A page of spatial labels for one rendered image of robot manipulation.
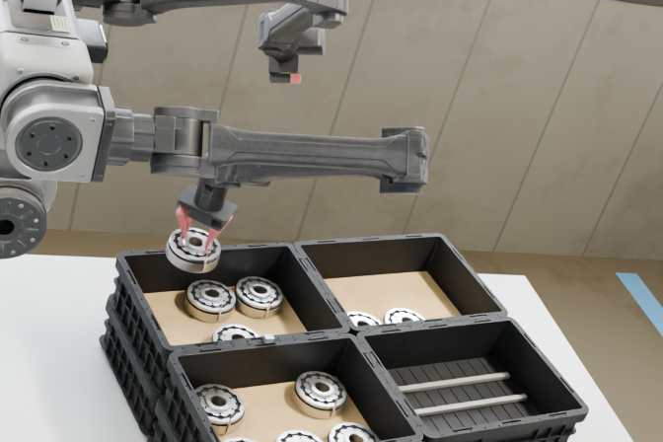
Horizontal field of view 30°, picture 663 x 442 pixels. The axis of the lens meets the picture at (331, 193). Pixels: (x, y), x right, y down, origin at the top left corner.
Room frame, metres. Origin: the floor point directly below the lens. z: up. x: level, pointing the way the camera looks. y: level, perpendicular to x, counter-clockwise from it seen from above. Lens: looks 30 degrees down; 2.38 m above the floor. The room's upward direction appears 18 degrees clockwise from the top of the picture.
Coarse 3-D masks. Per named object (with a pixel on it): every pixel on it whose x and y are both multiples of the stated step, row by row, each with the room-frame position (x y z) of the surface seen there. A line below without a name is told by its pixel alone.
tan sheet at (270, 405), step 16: (272, 384) 1.88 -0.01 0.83; (288, 384) 1.89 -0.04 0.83; (256, 400) 1.82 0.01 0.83; (272, 400) 1.84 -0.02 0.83; (288, 400) 1.85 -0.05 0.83; (256, 416) 1.77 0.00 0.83; (272, 416) 1.79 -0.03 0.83; (288, 416) 1.80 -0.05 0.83; (304, 416) 1.82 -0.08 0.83; (336, 416) 1.85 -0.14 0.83; (352, 416) 1.86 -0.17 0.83; (240, 432) 1.72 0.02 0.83; (256, 432) 1.73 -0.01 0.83; (272, 432) 1.75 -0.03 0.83; (320, 432) 1.79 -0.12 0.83
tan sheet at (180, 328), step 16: (160, 304) 2.01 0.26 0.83; (176, 304) 2.02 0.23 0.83; (288, 304) 2.15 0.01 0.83; (160, 320) 1.96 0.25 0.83; (176, 320) 1.98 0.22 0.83; (192, 320) 1.99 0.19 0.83; (240, 320) 2.04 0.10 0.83; (256, 320) 2.06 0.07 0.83; (272, 320) 2.08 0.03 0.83; (288, 320) 2.09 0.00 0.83; (176, 336) 1.93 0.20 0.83; (192, 336) 1.94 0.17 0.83; (208, 336) 1.96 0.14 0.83
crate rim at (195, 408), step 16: (320, 336) 1.94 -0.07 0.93; (336, 336) 1.96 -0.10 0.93; (352, 336) 1.97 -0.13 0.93; (176, 352) 1.76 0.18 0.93; (192, 352) 1.77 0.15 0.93; (208, 352) 1.79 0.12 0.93; (224, 352) 1.81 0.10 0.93; (176, 368) 1.72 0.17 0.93; (176, 384) 1.70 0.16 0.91; (384, 384) 1.86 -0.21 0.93; (192, 400) 1.65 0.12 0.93; (192, 416) 1.63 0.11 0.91; (208, 432) 1.58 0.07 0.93; (416, 432) 1.76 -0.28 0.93
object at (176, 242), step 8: (176, 232) 1.99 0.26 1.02; (192, 232) 2.01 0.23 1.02; (200, 232) 2.02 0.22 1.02; (176, 240) 1.97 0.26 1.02; (216, 240) 2.01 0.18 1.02; (176, 248) 1.94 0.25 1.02; (184, 248) 1.95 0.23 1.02; (216, 248) 1.98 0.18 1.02; (184, 256) 1.93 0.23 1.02; (192, 256) 1.93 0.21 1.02; (200, 256) 1.94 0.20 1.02; (208, 256) 1.96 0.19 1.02; (216, 256) 1.96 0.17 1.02
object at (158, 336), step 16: (128, 256) 2.00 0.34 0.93; (144, 256) 2.02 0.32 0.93; (128, 272) 1.94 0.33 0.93; (304, 272) 2.14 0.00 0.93; (128, 288) 1.92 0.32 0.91; (320, 288) 2.10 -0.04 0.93; (144, 304) 1.86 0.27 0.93; (144, 320) 1.84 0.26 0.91; (336, 320) 2.01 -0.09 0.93; (160, 336) 1.79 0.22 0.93; (288, 336) 1.91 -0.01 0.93; (304, 336) 1.92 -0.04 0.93; (160, 352) 1.77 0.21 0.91
